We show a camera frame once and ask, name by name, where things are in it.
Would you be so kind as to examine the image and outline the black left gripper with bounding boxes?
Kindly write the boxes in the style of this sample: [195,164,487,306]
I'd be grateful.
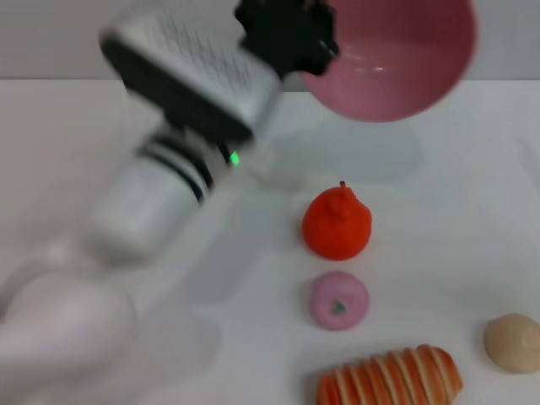
[234,0,341,79]

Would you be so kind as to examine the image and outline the beige toy bun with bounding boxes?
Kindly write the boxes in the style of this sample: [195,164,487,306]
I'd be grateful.
[483,312,540,375]

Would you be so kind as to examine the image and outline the pink plastic bowl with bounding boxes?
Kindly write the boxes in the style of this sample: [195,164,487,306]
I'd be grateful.
[301,0,480,123]

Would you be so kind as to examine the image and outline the orange-red toy pear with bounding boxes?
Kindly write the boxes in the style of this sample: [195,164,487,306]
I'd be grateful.
[301,180,373,262]

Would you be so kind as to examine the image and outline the orange striped toy bread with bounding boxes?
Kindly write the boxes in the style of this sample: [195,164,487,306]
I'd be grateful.
[316,343,464,405]

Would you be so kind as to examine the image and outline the pink toy peach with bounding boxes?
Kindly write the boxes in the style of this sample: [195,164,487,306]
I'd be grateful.
[310,272,371,331]

